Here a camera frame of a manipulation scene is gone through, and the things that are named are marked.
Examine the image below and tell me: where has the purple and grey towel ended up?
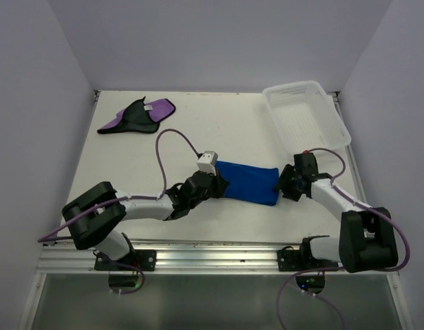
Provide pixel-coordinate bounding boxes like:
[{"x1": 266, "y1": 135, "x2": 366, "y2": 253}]
[{"x1": 97, "y1": 97, "x2": 176, "y2": 135}]

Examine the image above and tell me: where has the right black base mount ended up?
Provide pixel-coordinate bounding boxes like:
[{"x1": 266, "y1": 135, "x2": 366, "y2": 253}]
[{"x1": 277, "y1": 245, "x2": 339, "y2": 272}]

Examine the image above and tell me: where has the white plastic basket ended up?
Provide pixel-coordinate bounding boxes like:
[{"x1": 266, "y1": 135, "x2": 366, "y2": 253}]
[{"x1": 262, "y1": 80, "x2": 352, "y2": 159}]

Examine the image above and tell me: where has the blue towel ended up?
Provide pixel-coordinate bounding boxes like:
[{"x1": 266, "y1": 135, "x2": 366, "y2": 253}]
[{"x1": 215, "y1": 161, "x2": 279, "y2": 206}]

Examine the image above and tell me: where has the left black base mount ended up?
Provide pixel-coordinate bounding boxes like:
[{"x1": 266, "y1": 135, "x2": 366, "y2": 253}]
[{"x1": 93, "y1": 250, "x2": 157, "y2": 272}]

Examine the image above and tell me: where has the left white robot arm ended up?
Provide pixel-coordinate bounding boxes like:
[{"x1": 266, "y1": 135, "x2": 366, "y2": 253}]
[{"x1": 62, "y1": 170, "x2": 230, "y2": 270}]

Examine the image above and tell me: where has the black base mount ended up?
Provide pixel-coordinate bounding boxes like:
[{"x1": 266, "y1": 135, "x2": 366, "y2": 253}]
[
  {"x1": 93, "y1": 250, "x2": 157, "y2": 272},
  {"x1": 277, "y1": 245, "x2": 339, "y2": 272}
]

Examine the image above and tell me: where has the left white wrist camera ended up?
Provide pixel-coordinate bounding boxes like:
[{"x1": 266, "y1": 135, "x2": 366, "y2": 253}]
[{"x1": 196, "y1": 151, "x2": 218, "y2": 175}]

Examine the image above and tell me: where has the aluminium frame rail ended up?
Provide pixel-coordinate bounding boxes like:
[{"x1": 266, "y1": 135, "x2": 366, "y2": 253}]
[{"x1": 32, "y1": 240, "x2": 399, "y2": 279}]

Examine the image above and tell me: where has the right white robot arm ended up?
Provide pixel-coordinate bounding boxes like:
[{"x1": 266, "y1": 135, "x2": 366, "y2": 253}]
[{"x1": 275, "y1": 150, "x2": 399, "y2": 273}]

